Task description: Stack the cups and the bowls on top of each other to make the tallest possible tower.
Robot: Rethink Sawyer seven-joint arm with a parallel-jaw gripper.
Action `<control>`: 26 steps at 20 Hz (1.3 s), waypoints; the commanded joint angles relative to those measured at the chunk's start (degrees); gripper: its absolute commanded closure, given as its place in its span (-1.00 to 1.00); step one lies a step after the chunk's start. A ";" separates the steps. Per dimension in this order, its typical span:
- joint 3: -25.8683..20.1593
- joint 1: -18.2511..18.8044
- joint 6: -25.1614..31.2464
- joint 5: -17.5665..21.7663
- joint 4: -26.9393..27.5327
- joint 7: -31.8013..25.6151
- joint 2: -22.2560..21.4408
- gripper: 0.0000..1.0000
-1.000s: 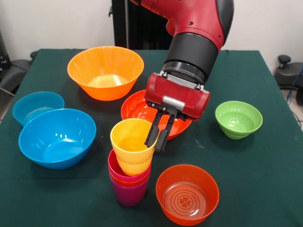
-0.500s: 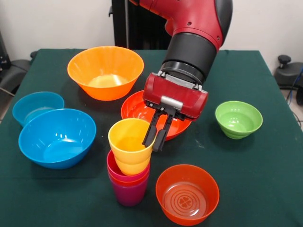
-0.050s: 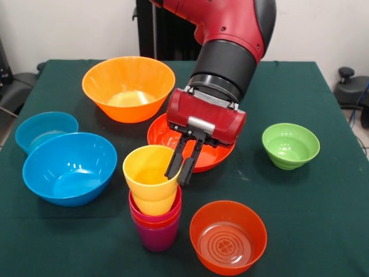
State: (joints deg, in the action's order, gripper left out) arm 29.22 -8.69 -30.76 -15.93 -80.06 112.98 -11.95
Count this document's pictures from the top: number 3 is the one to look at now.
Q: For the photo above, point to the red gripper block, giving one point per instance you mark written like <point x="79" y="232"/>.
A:
<point x="201" y="112"/>

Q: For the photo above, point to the yellow plastic cup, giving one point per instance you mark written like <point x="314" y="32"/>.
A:
<point x="150" y="196"/>

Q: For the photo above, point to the magenta-red plastic cup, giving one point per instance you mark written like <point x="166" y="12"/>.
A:
<point x="176" y="210"/>

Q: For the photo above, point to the orange-red plastic cup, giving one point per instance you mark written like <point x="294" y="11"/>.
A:
<point x="155" y="225"/>

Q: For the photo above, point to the large orange plastic bowl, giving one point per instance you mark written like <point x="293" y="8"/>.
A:
<point x="127" y="83"/>

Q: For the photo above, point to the green plastic bowl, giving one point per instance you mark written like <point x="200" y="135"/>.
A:
<point x="291" y="144"/>

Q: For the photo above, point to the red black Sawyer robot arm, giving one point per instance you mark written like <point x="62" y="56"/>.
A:
<point x="230" y="34"/>

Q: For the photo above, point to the wide orange-red shallow bowl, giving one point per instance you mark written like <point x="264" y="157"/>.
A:
<point x="214" y="155"/>

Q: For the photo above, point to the small orange-red ringed bowl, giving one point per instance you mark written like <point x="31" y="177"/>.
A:
<point x="227" y="219"/>

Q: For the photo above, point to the purple plastic cup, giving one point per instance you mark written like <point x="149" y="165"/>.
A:
<point x="157" y="238"/>

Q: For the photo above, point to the large blue plastic bowl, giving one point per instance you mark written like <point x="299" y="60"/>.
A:
<point x="69" y="170"/>

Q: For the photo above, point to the dark green table cloth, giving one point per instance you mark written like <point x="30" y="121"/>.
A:
<point x="317" y="216"/>

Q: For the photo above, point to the small blue plastic bowl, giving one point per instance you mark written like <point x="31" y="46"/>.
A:
<point x="34" y="127"/>

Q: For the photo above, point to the black rounded floor base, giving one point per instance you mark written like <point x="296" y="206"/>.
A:
<point x="350" y="89"/>
<point x="17" y="86"/>

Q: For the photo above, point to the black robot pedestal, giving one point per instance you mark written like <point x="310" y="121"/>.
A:
<point x="170" y="37"/>

